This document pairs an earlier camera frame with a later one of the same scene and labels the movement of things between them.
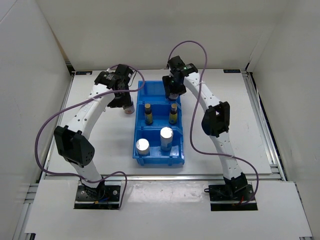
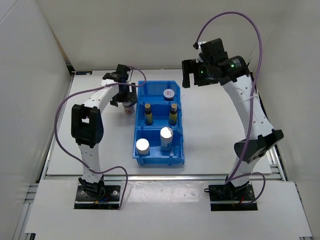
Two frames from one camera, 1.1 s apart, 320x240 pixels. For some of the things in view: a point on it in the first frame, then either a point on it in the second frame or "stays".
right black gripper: x=166 y=81 → x=191 y=66
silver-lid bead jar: x=166 y=134 stays
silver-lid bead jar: x=142 y=146 stays
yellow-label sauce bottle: x=148 y=117 stays
